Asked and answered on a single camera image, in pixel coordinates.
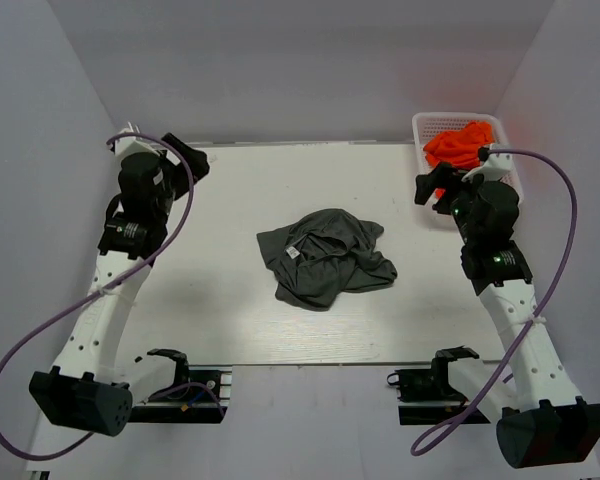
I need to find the dark grey t shirt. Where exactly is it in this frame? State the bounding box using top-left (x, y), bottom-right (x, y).
top-left (256, 208), bottom-right (398, 311)

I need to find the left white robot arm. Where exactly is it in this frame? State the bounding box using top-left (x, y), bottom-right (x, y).
top-left (29, 129), bottom-right (210, 436)

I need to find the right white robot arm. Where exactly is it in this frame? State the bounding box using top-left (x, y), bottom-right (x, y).
top-left (411, 163), bottom-right (600, 469)

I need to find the orange t shirt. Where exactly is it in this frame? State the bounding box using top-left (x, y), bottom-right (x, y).
top-left (423, 121), bottom-right (494, 170)

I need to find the white plastic basket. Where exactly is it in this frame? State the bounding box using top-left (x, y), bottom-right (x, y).
top-left (411, 112), bottom-right (525, 230)

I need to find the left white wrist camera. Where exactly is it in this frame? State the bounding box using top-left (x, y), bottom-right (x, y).
top-left (109, 136), bottom-right (157, 161)

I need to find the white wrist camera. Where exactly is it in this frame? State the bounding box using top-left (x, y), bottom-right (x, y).
top-left (462, 143), bottom-right (514, 183)
top-left (109, 136), bottom-right (157, 161)

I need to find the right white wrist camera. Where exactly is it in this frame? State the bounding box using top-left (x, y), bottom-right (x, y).
top-left (462, 143), bottom-right (514, 183)

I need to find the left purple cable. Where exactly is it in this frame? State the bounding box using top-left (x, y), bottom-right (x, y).
top-left (0, 134), bottom-right (197, 460)

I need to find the purple cable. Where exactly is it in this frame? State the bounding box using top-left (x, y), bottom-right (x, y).
top-left (0, 134), bottom-right (197, 460)
top-left (410, 145), bottom-right (579, 458)

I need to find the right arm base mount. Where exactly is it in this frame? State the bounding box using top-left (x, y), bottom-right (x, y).
top-left (387, 368), bottom-right (469, 426)

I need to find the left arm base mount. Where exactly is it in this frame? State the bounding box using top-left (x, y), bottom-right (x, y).
top-left (129, 366), bottom-right (232, 425)

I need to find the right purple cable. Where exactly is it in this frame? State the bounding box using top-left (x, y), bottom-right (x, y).
top-left (410, 145), bottom-right (579, 458)

